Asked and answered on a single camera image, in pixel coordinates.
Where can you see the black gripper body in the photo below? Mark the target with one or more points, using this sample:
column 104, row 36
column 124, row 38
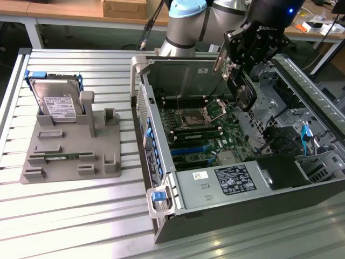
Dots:
column 269, row 13

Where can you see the black graphics card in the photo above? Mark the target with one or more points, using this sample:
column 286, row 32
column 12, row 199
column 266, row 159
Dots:
column 244, row 95

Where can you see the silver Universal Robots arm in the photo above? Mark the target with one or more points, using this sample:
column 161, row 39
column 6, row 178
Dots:
column 183, row 27

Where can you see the cluttered wooden desk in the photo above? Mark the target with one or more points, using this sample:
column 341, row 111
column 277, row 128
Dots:
column 310, row 36

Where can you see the orange and white box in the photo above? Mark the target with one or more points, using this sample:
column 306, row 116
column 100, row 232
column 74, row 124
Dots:
column 308, row 27

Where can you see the silver metal drive cage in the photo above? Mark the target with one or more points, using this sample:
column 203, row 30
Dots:
column 266, row 108

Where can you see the metal socket cover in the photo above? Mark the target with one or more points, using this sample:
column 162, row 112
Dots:
column 215, row 109

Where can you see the grey computer case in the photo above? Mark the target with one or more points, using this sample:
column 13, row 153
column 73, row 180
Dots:
column 331, row 93

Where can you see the thin locking lever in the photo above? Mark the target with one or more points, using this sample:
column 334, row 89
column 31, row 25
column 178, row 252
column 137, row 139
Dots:
column 178, row 103

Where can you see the green motherboard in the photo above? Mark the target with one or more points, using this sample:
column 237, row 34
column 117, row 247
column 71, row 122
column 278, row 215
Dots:
column 231, row 135

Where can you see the silver chipset heatsink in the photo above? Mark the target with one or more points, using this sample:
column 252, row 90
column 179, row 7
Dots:
column 225, row 157

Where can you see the brown cardboard box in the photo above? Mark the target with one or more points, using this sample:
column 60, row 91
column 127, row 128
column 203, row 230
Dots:
column 121, row 9

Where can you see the grey power supply unit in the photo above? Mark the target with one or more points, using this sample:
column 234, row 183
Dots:
column 194, row 191

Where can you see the open black PC case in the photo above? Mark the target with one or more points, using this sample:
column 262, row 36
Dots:
column 242, row 215

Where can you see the blue case latch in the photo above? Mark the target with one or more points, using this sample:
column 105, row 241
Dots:
column 157, row 196

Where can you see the long wooden desk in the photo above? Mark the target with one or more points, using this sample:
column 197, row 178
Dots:
column 67, row 12

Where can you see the hard disk with blue carrier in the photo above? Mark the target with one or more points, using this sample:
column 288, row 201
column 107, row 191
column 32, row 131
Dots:
column 58, row 94

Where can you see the green RAM stick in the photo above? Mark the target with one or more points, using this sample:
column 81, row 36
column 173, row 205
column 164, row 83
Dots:
column 64, row 156

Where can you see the grey parts rack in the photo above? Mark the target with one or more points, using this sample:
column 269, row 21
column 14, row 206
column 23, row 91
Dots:
column 70, row 170

